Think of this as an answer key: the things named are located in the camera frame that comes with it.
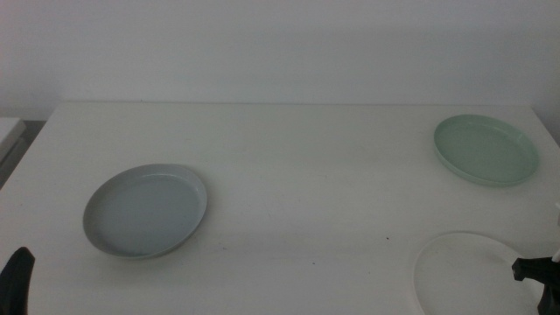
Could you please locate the pale green shallow bowl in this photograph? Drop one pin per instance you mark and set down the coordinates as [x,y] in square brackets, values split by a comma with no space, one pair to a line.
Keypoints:
[485,151]

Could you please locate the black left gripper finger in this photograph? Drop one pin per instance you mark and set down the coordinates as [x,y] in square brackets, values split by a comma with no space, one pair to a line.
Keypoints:
[16,284]

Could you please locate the white shallow bowl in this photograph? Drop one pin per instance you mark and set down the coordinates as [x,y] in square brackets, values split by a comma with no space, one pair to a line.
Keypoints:
[464,280]

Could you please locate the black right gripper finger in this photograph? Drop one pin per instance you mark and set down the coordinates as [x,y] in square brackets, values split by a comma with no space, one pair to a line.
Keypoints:
[536,269]

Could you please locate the grey-blue shallow bowl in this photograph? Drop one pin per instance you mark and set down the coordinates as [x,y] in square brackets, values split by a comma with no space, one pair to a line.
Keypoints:
[144,212]

